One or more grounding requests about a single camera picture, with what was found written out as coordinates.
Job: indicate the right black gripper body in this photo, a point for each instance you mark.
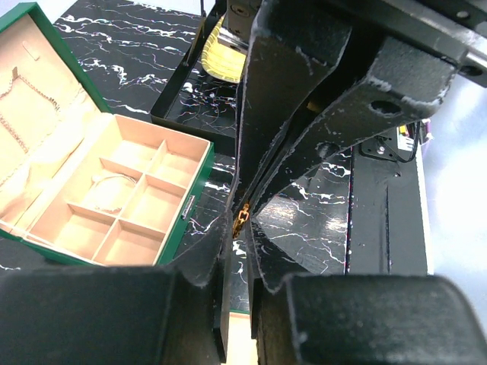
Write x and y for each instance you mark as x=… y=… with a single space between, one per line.
x=448 y=30

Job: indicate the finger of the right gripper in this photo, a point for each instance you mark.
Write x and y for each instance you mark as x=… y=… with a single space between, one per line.
x=361 y=110
x=277 y=95

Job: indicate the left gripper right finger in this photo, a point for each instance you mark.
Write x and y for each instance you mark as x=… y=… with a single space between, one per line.
x=301 y=318

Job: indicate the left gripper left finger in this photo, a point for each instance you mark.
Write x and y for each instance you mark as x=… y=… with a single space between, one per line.
x=77 y=314

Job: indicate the beige jewelry tray insert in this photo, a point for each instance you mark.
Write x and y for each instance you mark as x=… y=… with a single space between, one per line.
x=242 y=348

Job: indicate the small gold earring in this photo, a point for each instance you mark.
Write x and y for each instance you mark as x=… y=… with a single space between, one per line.
x=240 y=220

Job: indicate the green jewelry box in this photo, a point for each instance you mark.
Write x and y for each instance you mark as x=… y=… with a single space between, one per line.
x=80 y=184

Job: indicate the woven bamboo tray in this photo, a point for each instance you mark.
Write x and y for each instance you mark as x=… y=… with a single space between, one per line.
x=220 y=61

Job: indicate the black drain tray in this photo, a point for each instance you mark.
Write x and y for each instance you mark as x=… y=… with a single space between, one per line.
x=194 y=101

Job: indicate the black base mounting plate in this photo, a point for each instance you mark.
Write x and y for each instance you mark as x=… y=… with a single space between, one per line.
x=386 y=233

